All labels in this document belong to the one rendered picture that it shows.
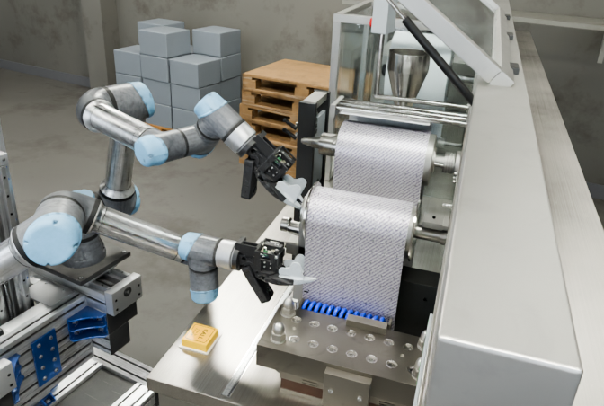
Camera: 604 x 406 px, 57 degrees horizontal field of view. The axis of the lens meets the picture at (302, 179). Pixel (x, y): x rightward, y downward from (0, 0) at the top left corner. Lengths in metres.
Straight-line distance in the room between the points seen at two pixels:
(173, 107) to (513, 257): 4.99
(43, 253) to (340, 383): 0.73
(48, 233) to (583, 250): 1.09
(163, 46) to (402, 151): 4.00
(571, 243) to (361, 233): 0.49
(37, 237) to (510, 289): 1.14
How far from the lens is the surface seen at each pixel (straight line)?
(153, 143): 1.35
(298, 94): 4.41
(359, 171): 1.48
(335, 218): 1.29
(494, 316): 0.38
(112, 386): 2.44
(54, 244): 1.39
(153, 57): 5.36
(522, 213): 0.52
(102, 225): 1.54
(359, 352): 1.29
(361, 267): 1.33
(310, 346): 1.29
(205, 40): 5.38
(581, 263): 0.93
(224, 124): 1.35
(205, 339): 1.47
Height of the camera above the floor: 1.87
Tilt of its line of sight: 24 degrees down
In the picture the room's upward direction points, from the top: 3 degrees clockwise
